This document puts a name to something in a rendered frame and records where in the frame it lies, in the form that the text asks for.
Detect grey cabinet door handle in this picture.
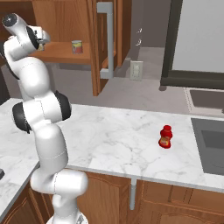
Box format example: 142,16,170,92
96,2,115,80

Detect grey base cabinet handle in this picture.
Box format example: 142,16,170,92
129,177,137,211

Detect red ketchup bottle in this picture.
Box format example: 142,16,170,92
157,124,173,150

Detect grey sink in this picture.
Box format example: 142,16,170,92
191,116,224,177

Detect wooden base cabinet door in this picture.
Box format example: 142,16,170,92
0,184,55,224
76,171,133,224
136,179,224,224

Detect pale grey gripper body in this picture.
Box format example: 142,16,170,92
34,25,52,45

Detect white wall socket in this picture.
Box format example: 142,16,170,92
129,59,144,81

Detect dark framed window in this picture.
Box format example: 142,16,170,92
159,0,224,90

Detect red and yellow food can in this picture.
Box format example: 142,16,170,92
71,39,84,55

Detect wooden wall cabinet door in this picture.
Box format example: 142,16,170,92
87,0,132,97

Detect wooden wall cabinet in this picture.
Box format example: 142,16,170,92
0,0,94,66

